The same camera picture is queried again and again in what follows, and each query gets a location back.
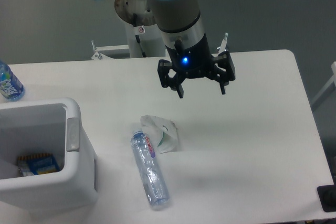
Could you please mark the clear plastic bottle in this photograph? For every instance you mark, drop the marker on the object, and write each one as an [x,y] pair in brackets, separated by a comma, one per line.
[152,178]

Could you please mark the black device at table edge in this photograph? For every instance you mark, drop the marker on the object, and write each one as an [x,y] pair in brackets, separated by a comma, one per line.
[326,195]

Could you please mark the white clamp bracket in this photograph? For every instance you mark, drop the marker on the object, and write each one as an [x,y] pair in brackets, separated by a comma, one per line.
[223,45]
[109,52]

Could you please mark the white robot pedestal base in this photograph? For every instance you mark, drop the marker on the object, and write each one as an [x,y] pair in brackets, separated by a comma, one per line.
[143,35]

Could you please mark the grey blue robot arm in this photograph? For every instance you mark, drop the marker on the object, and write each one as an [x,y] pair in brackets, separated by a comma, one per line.
[177,16]

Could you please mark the white clamp bracket right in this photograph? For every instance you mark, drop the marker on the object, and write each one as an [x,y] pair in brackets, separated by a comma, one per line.
[223,45]

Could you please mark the white plastic trash can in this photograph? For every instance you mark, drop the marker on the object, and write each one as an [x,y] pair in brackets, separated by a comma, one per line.
[47,126]

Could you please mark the blue labelled water bottle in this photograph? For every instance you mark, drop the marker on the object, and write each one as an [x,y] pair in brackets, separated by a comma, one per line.
[11,88]

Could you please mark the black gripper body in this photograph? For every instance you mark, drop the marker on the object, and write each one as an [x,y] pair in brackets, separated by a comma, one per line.
[189,55]

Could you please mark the blue yellow snack packet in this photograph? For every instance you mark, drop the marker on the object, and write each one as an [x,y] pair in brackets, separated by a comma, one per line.
[37,164]

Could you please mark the white table leg frame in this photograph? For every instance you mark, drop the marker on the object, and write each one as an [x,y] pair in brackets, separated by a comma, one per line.
[327,89]

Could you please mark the white clamp bracket left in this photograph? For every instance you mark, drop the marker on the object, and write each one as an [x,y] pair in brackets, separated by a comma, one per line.
[109,52]

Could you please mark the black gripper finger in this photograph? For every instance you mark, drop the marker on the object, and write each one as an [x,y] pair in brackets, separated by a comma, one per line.
[222,70]
[175,82]

